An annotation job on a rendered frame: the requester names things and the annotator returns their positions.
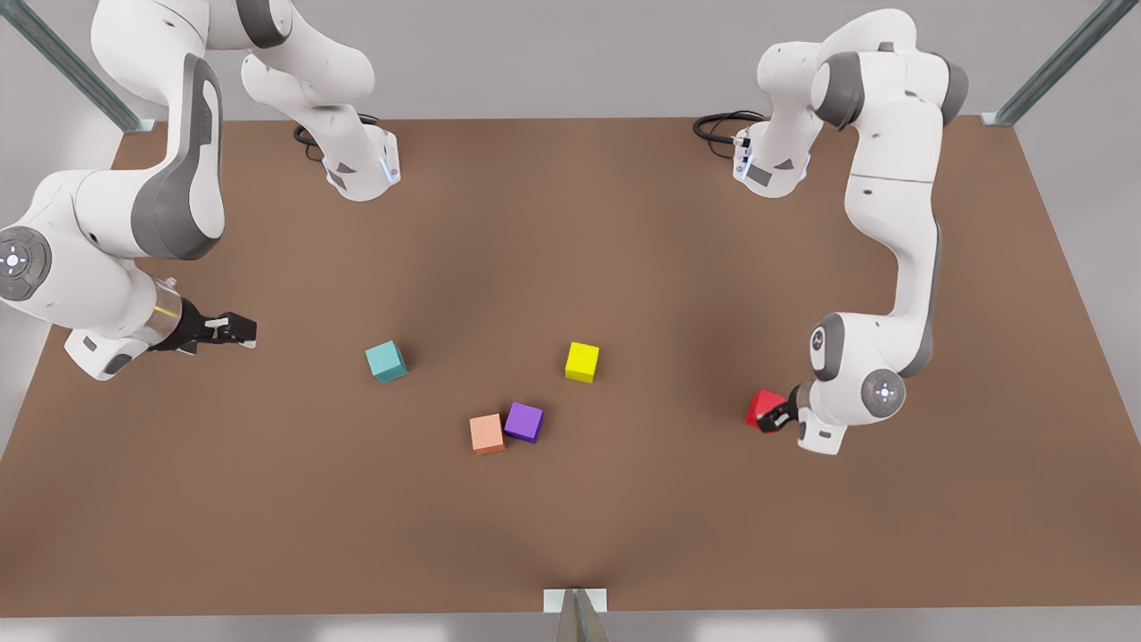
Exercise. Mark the red wooden cube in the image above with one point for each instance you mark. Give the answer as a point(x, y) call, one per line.
point(763, 409)

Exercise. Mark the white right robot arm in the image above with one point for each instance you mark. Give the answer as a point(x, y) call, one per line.
point(169, 196)

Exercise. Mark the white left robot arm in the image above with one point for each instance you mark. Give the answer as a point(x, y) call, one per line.
point(891, 178)

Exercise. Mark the teal wooden cube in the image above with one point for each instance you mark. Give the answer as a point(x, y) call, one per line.
point(386, 361)

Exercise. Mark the yellow wooden cube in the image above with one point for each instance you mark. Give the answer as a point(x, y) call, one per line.
point(582, 362)

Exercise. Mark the purple wooden cube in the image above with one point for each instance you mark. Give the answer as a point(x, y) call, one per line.
point(523, 422)

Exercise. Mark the orange wooden cube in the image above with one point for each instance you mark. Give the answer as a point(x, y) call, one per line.
point(487, 433)

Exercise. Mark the silver frame post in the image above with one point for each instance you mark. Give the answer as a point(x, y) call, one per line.
point(577, 615)
point(76, 64)
point(1056, 62)

